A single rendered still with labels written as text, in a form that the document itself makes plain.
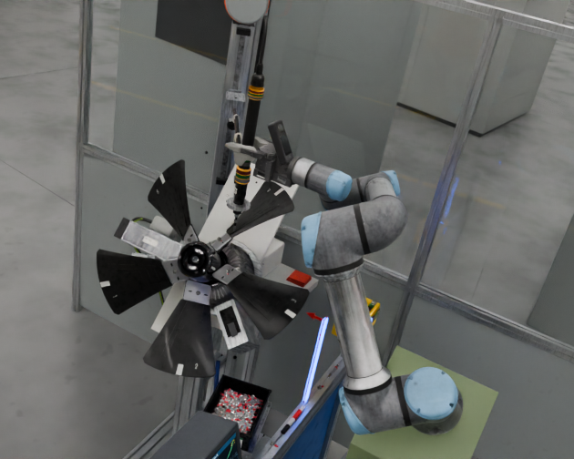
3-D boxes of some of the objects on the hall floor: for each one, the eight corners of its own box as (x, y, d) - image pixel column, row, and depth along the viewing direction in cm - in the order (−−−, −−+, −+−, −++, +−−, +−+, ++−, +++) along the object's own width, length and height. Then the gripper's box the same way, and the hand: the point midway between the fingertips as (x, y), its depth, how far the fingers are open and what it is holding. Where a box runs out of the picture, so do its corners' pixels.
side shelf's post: (237, 422, 322) (264, 276, 282) (243, 425, 320) (272, 280, 280) (232, 426, 318) (259, 280, 278) (239, 431, 317) (267, 284, 277)
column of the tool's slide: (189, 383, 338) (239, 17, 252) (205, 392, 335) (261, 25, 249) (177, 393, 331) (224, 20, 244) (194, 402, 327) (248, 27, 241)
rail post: (302, 504, 287) (342, 362, 250) (311, 509, 286) (352, 367, 248) (299, 511, 284) (337, 368, 247) (307, 515, 283) (347, 372, 245)
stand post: (171, 477, 287) (195, 303, 244) (189, 488, 284) (216, 313, 241) (165, 484, 284) (188, 309, 240) (182, 495, 281) (209, 320, 237)
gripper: (280, 194, 182) (216, 168, 190) (306, 178, 195) (244, 154, 202) (286, 165, 178) (220, 139, 186) (312, 150, 190) (249, 127, 198)
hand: (237, 138), depth 192 cm, fingers open, 8 cm apart
